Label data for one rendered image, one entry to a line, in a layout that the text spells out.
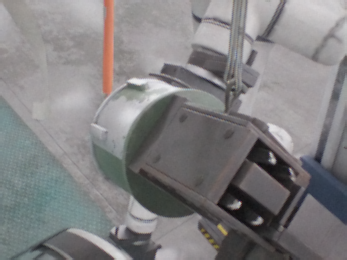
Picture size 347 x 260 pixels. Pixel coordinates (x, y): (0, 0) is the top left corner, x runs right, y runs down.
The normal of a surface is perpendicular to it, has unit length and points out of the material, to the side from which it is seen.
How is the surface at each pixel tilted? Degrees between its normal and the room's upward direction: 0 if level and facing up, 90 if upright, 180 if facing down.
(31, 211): 0
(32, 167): 0
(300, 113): 0
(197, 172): 43
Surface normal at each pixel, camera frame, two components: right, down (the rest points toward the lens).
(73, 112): 0.00, -0.74
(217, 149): -0.68, -0.52
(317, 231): 0.50, 0.19
